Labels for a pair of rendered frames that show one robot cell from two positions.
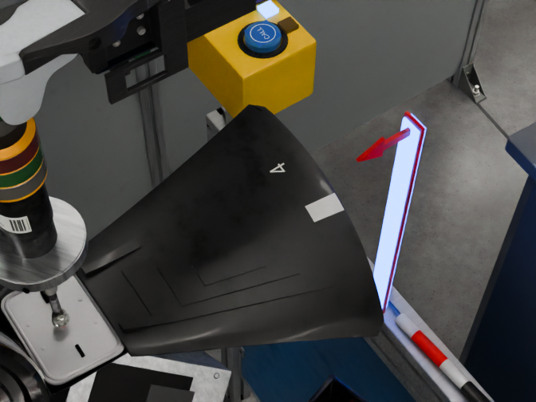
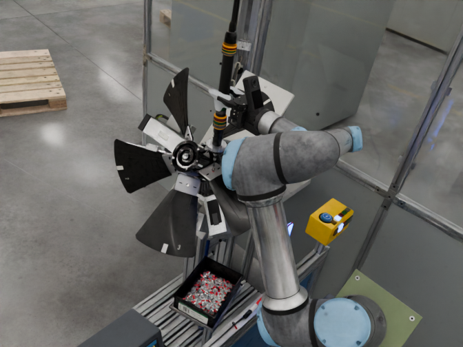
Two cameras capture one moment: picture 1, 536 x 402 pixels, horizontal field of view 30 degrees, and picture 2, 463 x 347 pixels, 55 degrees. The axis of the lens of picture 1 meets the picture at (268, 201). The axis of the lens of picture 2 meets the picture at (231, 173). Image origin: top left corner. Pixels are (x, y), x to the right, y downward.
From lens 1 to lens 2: 110 cm
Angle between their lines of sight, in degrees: 51
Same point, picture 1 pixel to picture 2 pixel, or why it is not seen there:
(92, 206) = (321, 277)
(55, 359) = (204, 171)
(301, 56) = (326, 228)
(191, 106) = not seen: hidden behind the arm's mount
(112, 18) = (228, 102)
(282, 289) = (234, 208)
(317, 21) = (425, 319)
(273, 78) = (317, 225)
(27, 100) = (218, 107)
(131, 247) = not seen: hidden behind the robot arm
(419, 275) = not seen: outside the picture
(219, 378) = (224, 228)
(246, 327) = (222, 202)
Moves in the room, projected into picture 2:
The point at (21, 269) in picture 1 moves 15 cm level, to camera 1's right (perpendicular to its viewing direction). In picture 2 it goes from (209, 142) to (216, 170)
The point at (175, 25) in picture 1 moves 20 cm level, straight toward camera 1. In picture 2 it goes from (239, 118) to (174, 122)
